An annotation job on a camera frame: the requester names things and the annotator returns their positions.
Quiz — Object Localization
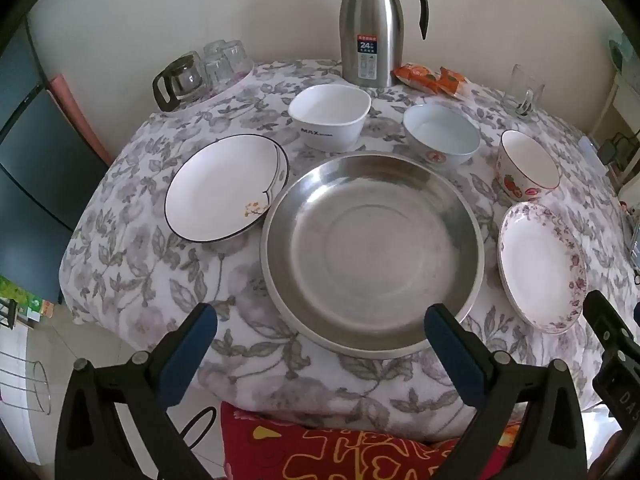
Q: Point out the red-rimmed strawberry print bowl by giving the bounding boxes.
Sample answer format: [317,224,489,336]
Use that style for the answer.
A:
[496,130,561,202]

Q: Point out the white square bowl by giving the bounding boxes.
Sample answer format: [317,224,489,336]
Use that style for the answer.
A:
[288,85,372,153]

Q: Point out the red patterned cloth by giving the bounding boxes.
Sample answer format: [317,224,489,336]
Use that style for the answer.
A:
[220,402,521,480]

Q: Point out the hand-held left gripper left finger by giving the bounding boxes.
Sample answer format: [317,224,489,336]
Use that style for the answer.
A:
[56,302,219,480]

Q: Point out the stainless steel basin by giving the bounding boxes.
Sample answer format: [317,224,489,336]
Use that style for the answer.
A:
[260,152,486,359]

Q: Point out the grey floral tablecloth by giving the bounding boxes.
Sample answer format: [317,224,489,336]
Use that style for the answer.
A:
[59,57,640,443]

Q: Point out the stainless steel thermos jug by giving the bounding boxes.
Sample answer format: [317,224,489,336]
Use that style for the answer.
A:
[339,0,430,88]

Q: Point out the pink floral rimmed plate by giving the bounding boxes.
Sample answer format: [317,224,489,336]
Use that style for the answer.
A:
[498,202,588,334]

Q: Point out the green box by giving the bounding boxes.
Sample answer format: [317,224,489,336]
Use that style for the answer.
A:
[0,275,56,321]

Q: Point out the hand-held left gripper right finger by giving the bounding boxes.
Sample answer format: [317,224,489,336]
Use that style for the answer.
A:
[424,302,587,480]

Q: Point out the black-rimmed white plate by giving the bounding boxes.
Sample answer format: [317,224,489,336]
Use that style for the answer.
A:
[164,134,290,244]

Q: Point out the metal wire rack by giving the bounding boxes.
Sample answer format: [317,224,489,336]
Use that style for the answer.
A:
[0,350,53,416]

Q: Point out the clear drinking glass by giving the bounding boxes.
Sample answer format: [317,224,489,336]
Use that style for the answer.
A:
[202,40,232,90]
[222,39,255,81]

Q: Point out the clear glass mug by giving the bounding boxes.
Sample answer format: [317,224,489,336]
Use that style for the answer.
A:
[507,64,546,117]

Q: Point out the glass carafe with black handle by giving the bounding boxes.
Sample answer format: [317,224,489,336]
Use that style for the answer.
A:
[152,51,208,112]

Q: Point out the pink board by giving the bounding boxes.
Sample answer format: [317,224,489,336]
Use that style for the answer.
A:
[48,74,113,166]

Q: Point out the dark cabinet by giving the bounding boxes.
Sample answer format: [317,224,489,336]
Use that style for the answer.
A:
[0,20,111,306]

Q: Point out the white round bowl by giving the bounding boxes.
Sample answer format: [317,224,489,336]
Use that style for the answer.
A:
[403,104,481,167]

